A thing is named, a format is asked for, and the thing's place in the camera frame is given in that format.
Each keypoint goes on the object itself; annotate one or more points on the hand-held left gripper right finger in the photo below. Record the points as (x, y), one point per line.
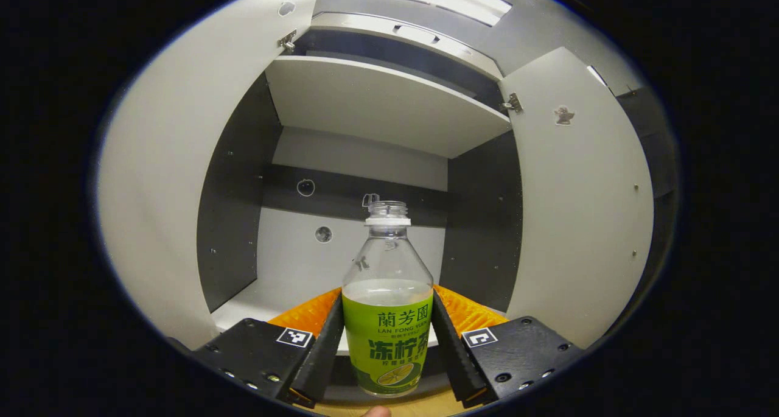
(450, 356)

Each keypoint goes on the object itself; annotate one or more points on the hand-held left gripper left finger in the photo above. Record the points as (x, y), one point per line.
(325, 356)

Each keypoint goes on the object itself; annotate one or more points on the green label plastic bottle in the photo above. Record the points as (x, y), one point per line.
(387, 344)

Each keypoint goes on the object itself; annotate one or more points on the grey cabinet door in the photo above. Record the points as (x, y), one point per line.
(164, 161)
(578, 210)

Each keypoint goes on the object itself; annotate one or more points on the grey cabinet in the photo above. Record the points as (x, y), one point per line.
(377, 100)

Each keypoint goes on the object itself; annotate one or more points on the silver door hinge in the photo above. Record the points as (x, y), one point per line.
(512, 103)
(287, 40)

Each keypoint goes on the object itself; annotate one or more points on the small ceiling light panel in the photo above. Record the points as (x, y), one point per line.
(597, 76)

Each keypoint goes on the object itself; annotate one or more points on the large ceiling light panel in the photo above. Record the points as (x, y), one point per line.
(438, 0)

